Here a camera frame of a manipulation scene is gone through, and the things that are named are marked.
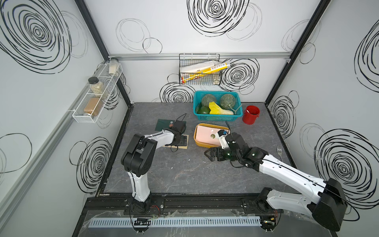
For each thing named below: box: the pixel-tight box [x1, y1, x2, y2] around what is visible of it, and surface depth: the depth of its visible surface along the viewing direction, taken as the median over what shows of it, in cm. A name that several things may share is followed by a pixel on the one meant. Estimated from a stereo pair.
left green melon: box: [201, 93, 217, 108], surface depth 111 cm
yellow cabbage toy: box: [208, 101, 234, 116], surface depth 107 cm
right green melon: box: [220, 93, 236, 110], surface depth 111 cm
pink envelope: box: [195, 125, 223, 146], surface depth 99 cm
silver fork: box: [276, 145, 283, 162], surface depth 96 cm
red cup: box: [242, 105, 261, 125], surface depth 104 cm
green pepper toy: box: [195, 105, 211, 115], surface depth 107 cm
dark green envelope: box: [154, 118, 176, 131], surface depth 111 cm
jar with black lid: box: [87, 76, 107, 100], surface depth 72 cm
